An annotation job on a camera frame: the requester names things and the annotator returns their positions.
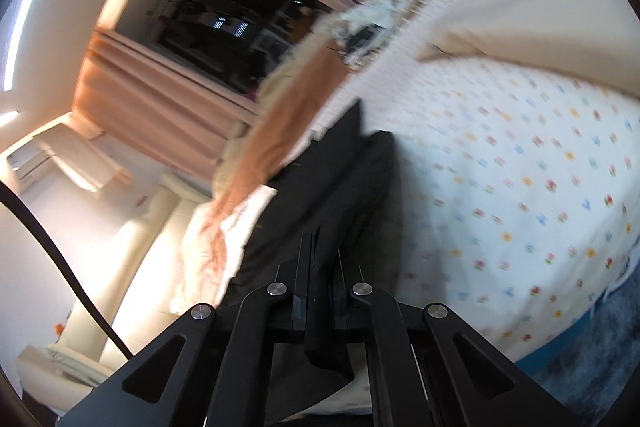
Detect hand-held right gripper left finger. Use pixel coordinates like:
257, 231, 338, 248
57, 232, 321, 427

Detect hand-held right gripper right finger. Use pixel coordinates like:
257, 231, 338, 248
334, 247, 576, 427

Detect black jacket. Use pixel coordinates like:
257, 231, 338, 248
215, 99, 406, 390

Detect white pillow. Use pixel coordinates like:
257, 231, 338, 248
170, 187, 278, 313

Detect orange quilt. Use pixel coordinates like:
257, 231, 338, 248
207, 42, 351, 288

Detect cream padded headboard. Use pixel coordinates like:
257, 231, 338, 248
15, 177, 216, 408

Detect white dotted blanket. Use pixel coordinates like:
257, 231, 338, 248
310, 0, 640, 358

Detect beige duvet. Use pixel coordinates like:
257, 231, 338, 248
215, 17, 326, 188

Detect grey shaggy rug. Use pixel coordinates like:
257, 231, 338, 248
525, 297, 640, 408

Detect black charger device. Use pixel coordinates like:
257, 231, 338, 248
347, 24, 384, 54

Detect white cloth pile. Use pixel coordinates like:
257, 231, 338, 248
327, 0, 426, 70

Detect dark window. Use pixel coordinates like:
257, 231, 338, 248
115, 0, 331, 98

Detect beige folded cloth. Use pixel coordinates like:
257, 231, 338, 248
415, 0, 640, 102

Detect ceiling light strip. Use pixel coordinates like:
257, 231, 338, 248
2, 0, 58, 92

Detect black cable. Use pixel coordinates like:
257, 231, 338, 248
0, 182, 133, 358

